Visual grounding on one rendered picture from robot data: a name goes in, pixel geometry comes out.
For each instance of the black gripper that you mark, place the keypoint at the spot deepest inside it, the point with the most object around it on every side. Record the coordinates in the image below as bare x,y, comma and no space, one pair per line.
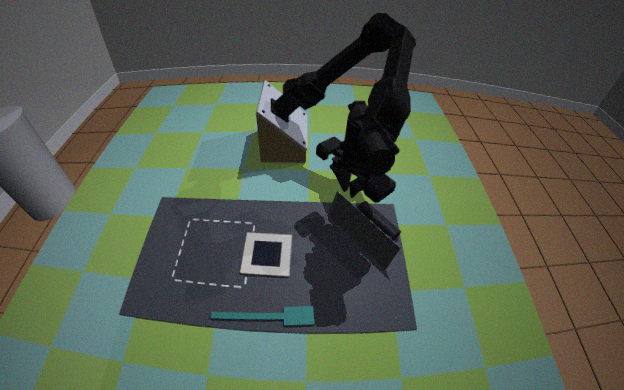
345,163

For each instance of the white square tile with dark square mark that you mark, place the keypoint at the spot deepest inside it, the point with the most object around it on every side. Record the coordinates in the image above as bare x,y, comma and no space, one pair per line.
266,254

